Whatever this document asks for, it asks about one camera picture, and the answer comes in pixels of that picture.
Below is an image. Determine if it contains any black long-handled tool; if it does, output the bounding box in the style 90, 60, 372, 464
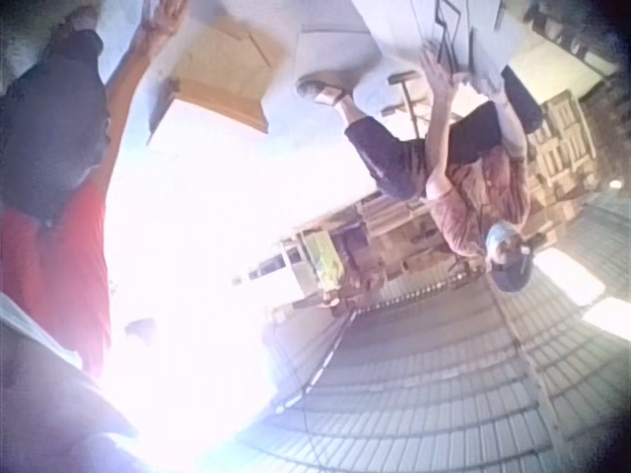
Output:
382, 70, 431, 141

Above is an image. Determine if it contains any stack of wooden pallets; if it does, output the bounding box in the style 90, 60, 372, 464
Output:
523, 92, 615, 211

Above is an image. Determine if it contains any person's right hand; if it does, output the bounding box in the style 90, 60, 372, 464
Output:
139, 0, 191, 46

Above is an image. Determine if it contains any wooden rack with timber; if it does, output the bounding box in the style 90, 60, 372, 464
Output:
280, 191, 489, 297

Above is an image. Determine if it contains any light wooden board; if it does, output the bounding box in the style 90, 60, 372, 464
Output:
147, 17, 271, 135

